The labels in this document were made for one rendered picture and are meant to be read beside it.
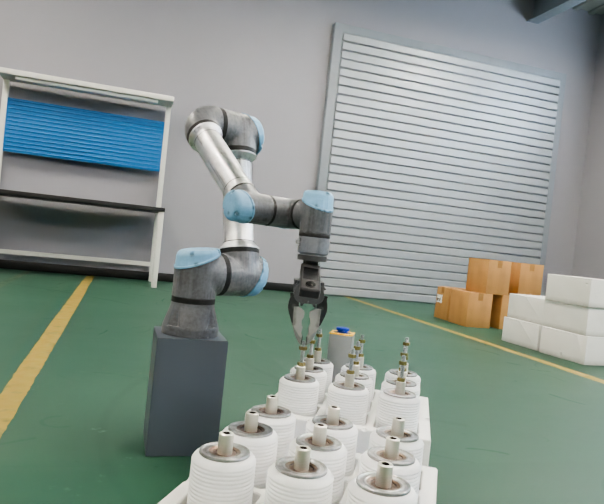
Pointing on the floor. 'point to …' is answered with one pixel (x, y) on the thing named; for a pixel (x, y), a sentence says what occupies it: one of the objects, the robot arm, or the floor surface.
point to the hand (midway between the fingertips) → (304, 339)
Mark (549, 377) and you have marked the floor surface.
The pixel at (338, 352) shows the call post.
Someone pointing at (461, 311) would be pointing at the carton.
